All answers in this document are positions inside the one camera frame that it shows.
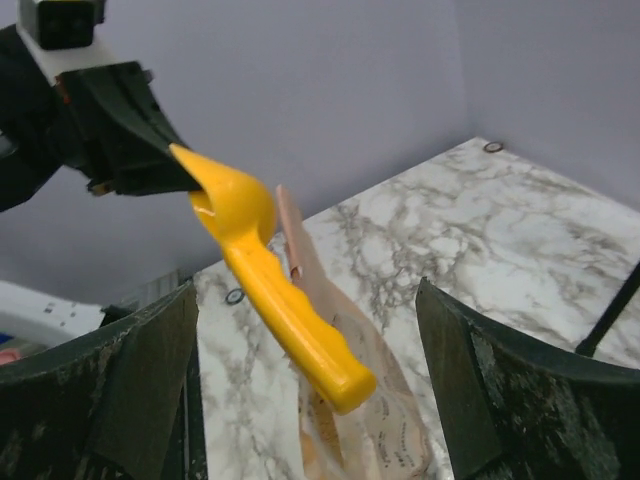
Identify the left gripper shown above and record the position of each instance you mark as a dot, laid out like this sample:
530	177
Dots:
111	103

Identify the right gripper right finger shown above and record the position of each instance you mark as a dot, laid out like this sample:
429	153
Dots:
514	407

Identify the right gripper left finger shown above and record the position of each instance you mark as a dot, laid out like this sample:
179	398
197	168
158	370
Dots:
106	405

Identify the pink cat litter bag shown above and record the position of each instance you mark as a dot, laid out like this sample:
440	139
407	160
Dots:
358	418

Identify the yellow litter scoop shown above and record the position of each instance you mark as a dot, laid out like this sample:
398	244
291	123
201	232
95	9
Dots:
239	212

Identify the black tripod stand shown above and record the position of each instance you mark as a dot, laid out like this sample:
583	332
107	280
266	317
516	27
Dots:
589	344

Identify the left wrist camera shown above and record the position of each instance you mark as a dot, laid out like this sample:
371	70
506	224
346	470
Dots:
60	35

